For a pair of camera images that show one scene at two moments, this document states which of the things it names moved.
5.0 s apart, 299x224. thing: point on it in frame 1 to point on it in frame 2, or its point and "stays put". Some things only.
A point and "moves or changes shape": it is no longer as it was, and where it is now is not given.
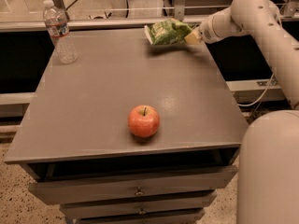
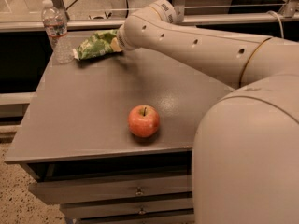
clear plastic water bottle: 58,28 stays put
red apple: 143,120 stays put
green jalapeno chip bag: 167,32 moves or changes shape
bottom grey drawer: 190,217 stays put
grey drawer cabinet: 74,141 stays put
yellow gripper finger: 193,38 to 116,46
